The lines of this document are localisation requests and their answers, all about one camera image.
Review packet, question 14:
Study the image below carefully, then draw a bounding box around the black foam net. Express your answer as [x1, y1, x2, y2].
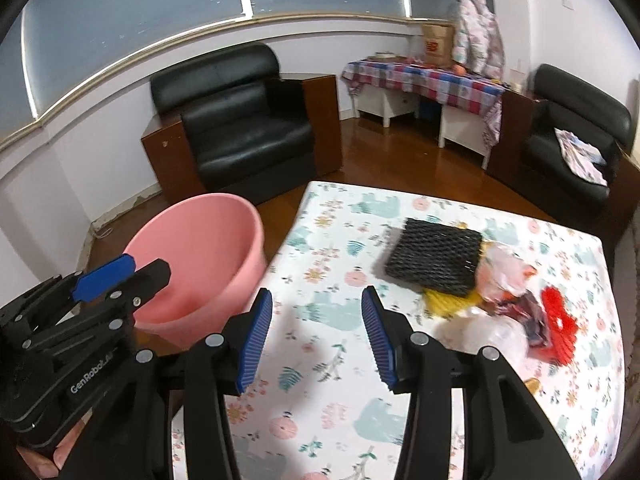
[384, 217, 485, 297]

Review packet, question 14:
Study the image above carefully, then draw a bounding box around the plaid tablecloth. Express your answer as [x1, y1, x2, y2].
[341, 57, 506, 151]

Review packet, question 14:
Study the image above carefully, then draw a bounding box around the hanging floral jacket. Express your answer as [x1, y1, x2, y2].
[452, 0, 506, 81]

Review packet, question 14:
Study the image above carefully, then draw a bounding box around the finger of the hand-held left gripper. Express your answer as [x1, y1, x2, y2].
[22, 259, 172, 356]
[20, 254, 137, 328]

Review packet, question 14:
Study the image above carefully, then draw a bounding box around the floral cloth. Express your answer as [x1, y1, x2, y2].
[555, 129, 608, 186]

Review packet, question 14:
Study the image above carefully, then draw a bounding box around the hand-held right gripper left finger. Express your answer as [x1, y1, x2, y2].
[127, 287, 275, 480]

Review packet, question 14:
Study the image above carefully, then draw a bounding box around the person's left hand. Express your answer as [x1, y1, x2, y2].
[17, 417, 93, 480]

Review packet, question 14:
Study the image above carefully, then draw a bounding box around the yellow foam net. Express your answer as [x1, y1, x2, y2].
[422, 287, 483, 317]

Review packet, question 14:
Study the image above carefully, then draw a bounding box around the translucent pinkish plastic bag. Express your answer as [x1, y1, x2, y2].
[475, 241, 538, 306]

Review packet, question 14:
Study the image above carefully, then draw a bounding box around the clear plastic bag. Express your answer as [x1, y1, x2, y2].
[435, 305, 531, 361]

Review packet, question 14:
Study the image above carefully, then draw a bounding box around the brown wooden side cabinet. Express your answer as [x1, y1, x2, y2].
[280, 73, 343, 176]
[141, 112, 201, 196]
[607, 140, 640, 256]
[487, 87, 551, 196]

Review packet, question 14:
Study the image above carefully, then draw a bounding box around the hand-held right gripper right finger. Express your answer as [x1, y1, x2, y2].
[361, 285, 576, 480]

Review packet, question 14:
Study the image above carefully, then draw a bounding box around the red foam net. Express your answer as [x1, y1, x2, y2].
[540, 285, 588, 363]

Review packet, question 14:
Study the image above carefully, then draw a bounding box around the floral tablecloth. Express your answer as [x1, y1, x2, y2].
[170, 180, 623, 480]

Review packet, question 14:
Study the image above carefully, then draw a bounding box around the black leather armchair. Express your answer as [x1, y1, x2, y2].
[151, 42, 317, 206]
[522, 64, 633, 216]

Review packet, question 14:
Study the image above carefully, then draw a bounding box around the pink plastic bucket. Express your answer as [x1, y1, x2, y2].
[122, 192, 266, 348]

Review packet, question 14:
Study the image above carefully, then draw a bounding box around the white desk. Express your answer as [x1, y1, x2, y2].
[354, 85, 493, 168]

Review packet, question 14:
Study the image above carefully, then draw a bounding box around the dark snack wrapper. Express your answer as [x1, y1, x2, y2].
[500, 292, 548, 348]

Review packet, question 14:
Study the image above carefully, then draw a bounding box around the cardboard box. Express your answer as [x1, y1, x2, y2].
[422, 22, 456, 66]

